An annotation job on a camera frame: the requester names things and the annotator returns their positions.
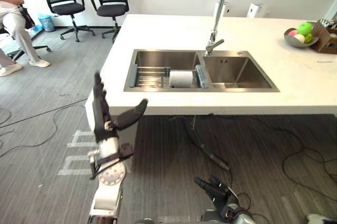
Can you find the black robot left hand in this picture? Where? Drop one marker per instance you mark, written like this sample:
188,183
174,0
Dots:
101,118

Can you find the pink fruit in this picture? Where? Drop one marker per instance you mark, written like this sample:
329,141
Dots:
292,33

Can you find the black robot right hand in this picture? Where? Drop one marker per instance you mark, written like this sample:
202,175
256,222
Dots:
217,192

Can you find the black office chair with person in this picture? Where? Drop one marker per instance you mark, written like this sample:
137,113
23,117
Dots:
39,48

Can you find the large green apple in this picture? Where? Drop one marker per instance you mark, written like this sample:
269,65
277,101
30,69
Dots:
305,28

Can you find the person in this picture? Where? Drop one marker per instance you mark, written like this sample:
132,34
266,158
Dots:
15,21

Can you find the white grey cup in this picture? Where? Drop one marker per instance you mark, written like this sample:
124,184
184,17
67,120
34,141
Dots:
181,79

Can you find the white kitchen island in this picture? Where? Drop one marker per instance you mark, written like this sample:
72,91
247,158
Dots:
184,34

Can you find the grey sink drying rack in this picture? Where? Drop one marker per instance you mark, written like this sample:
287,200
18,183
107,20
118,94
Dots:
150,76

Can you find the blue trash bin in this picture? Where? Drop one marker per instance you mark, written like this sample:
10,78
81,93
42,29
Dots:
47,22

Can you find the small green fruit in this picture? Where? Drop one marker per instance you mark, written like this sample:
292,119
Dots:
309,38

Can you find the brown wicker basket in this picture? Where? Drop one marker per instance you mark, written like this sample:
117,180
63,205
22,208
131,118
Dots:
322,40

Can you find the grey fruit bowl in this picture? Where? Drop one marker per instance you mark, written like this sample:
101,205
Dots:
295,43

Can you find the white air purifier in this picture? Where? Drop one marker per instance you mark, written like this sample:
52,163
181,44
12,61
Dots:
256,10
226,9

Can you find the stainless steel double sink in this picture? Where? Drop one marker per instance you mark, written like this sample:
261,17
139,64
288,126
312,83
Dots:
231,74

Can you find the pale yellow fruit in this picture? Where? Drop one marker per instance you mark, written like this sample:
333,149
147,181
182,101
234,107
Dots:
299,38

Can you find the chrome gooseneck faucet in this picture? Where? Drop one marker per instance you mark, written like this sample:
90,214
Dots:
221,5

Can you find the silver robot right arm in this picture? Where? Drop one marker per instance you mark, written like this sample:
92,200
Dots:
245,218

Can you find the black mesh office chair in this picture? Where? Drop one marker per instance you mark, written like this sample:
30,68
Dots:
111,9
67,7

